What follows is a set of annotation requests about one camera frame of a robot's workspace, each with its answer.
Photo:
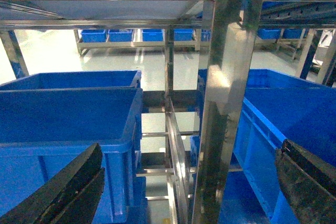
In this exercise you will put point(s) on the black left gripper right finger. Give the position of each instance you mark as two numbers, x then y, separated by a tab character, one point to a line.
307	183

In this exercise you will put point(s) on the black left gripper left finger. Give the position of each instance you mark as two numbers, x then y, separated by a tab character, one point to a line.
71	196

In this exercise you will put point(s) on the blue bin left front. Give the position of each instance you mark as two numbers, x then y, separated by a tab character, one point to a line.
43	131

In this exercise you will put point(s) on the blue bin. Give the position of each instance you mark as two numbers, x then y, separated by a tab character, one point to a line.
249	117
43	131
85	79

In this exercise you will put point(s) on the blue bin right front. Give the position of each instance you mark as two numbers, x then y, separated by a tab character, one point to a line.
249	117

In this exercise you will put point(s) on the blue bin left rear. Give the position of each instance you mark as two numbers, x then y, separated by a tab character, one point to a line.
85	79

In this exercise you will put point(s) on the steel shelf frame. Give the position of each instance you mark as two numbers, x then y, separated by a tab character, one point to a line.
234	25

